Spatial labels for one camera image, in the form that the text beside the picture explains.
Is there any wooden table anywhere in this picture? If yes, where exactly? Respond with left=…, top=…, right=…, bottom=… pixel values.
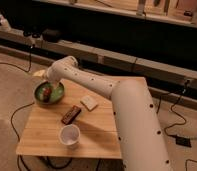
left=15, top=74, right=150, bottom=160

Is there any black device on ledge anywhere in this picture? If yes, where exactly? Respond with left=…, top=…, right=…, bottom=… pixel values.
left=42, top=29, right=61, bottom=42

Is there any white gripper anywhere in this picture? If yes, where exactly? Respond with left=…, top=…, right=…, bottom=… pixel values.
left=33, top=69, right=60, bottom=101

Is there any brown chocolate bar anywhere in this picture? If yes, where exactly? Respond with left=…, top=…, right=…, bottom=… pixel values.
left=61, top=106, right=81, bottom=125

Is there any red sausage toy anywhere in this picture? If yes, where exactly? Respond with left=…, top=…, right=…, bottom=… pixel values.
left=43, top=88, right=52, bottom=102

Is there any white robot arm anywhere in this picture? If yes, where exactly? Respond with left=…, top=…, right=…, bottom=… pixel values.
left=34, top=56, right=173, bottom=171

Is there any white spray bottle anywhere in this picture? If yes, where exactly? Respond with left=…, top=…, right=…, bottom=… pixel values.
left=0, top=11, right=11, bottom=31

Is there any black cable right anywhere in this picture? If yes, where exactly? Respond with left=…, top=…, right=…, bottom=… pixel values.
left=156, top=79, right=197, bottom=171

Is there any black floor cable left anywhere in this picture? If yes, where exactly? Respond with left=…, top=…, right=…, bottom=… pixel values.
left=9, top=101, right=73, bottom=171

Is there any black wall cable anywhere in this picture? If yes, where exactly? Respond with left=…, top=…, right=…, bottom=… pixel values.
left=0, top=43, right=36, bottom=74

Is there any green ceramic bowl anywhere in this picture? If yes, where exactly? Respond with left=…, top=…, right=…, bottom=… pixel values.
left=34, top=82, right=64, bottom=105

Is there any black power adapter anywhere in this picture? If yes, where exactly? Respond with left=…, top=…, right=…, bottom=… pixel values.
left=176, top=137, right=191, bottom=147

